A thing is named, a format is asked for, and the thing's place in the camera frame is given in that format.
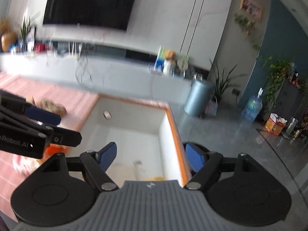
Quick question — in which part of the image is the blue water jug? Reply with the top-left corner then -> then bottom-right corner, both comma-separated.
241,88 -> 264,122

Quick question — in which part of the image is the white marble tv cabinet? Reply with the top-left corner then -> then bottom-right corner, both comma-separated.
1,44 -> 191,104

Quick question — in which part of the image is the pink white crochet pouch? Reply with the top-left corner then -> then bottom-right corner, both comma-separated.
13,154 -> 42,177

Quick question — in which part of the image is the orange crochet ball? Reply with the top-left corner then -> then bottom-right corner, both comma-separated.
45,144 -> 70,157

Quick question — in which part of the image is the brown teddy bear on cabinet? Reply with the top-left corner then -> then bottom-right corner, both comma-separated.
163,49 -> 176,75

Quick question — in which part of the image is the trailing pothos plant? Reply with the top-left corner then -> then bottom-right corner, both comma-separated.
263,56 -> 291,113

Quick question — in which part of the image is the floor potted green plant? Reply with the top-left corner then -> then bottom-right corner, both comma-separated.
209,59 -> 247,104

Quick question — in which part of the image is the black wall television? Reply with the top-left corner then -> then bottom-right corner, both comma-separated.
43,0 -> 135,31

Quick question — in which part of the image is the blue-grey metal trash bin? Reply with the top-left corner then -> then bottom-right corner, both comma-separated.
184,79 -> 215,117

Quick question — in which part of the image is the dark shelf cabinet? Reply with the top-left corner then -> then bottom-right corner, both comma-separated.
268,78 -> 307,128

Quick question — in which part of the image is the brown plush towel toy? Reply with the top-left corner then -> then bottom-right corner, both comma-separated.
26,97 -> 67,117

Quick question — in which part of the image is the orange white storage box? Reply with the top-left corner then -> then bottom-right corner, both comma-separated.
68,96 -> 191,187

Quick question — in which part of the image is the orange cardboard box on floor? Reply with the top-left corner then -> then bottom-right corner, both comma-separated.
265,113 -> 287,136

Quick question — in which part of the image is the framed wall picture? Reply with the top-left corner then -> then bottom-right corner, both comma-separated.
240,0 -> 263,22

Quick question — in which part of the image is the golden round vase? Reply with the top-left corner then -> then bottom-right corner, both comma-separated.
1,31 -> 17,53

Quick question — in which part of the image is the green plant in glass vase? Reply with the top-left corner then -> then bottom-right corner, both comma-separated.
20,17 -> 36,53

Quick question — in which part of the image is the pink checkered tablecloth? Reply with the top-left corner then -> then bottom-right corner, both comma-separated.
0,70 -> 100,223

